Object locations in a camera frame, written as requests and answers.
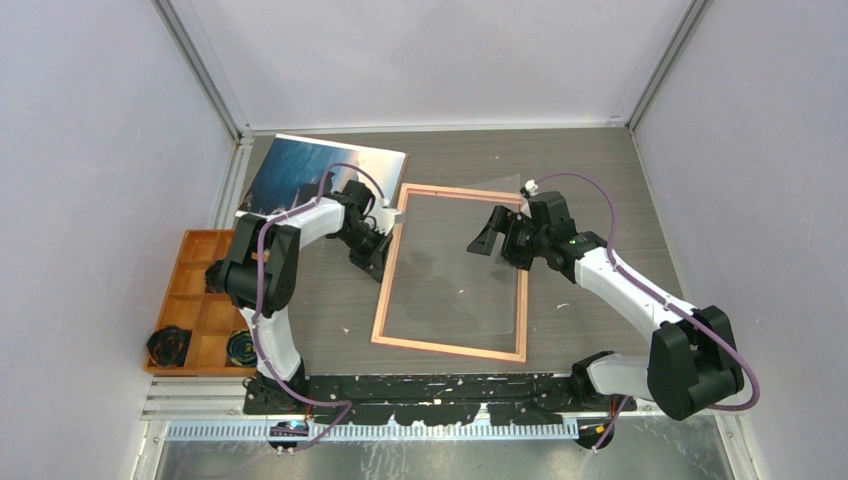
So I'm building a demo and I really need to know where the aluminium rail front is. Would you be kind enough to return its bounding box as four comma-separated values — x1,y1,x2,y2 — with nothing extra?
140,370,742,421

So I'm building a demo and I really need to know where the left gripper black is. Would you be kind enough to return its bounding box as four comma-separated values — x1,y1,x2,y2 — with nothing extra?
335,224,394,283

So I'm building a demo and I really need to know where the pink wooden picture frame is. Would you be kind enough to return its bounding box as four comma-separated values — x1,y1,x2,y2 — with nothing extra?
371,183,529,363

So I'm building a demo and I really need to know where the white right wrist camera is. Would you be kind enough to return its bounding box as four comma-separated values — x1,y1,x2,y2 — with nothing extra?
519,179,539,205

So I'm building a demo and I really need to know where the black coiled cable bottom-left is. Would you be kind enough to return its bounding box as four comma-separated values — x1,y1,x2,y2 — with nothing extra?
146,324,193,370

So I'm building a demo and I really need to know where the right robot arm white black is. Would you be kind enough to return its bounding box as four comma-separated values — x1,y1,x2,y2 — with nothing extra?
466,192,745,420

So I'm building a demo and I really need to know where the orange compartment tray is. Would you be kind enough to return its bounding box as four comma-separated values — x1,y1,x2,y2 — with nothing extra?
143,229,255,377

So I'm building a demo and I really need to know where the landscape photo print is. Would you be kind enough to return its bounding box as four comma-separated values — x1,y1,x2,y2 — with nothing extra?
237,134,408,216

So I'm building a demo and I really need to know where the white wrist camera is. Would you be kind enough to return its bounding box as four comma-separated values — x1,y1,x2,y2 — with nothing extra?
519,179,539,205
371,205,405,235

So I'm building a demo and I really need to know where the clear acrylic sheet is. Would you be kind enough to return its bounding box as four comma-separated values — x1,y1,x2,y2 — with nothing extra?
383,174,520,351

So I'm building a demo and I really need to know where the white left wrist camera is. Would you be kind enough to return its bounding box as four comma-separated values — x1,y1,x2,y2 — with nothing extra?
371,205,405,235

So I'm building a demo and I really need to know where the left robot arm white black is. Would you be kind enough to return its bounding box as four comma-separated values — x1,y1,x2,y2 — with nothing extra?
205,180,403,414

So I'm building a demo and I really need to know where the black yellow coiled cable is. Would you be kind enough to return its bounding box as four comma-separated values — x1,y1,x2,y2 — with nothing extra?
225,329,258,369

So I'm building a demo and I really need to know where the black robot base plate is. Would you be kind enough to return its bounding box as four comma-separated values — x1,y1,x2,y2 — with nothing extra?
242,373,636,426

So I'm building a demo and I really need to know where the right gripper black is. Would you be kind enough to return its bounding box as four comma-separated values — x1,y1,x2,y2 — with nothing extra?
467,206,549,272

